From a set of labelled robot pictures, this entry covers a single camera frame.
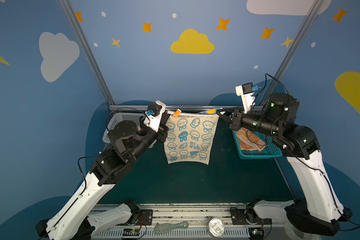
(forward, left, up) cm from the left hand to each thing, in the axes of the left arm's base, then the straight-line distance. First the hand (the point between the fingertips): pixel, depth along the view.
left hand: (164, 111), depth 53 cm
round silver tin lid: (-31, -23, -44) cm, 58 cm away
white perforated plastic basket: (+32, +42, -39) cm, 66 cm away
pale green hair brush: (-31, +2, -48) cm, 57 cm away
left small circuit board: (-32, +18, -53) cm, 64 cm away
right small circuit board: (-32, -45, -53) cm, 76 cm away
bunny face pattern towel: (+2, -11, -20) cm, 23 cm away
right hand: (+1, -20, +1) cm, 20 cm away
